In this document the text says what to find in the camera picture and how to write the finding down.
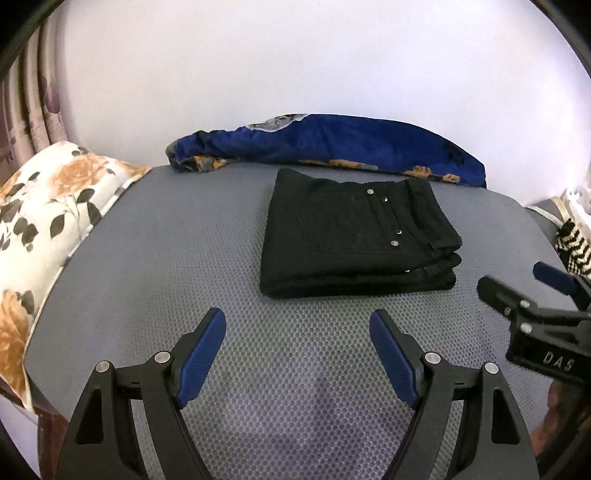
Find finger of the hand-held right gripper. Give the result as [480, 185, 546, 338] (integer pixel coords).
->
[476, 275, 591, 340]
[533, 261, 591, 309]

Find blue printed blanket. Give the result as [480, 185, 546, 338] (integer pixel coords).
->
[165, 113, 488, 189]

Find black and white striped cloth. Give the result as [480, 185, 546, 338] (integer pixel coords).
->
[554, 220, 591, 280]

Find floral pillow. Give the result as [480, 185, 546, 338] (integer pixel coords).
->
[0, 140, 154, 412]

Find grey mesh bed mat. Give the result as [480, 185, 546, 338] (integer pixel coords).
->
[23, 161, 571, 480]

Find floral curtain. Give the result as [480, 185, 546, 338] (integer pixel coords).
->
[0, 18, 71, 178]

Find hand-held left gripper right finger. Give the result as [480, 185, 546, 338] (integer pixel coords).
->
[368, 308, 539, 480]

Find black pants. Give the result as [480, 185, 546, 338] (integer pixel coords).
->
[259, 168, 464, 299]

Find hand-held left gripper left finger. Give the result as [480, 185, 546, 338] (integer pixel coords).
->
[55, 307, 228, 480]

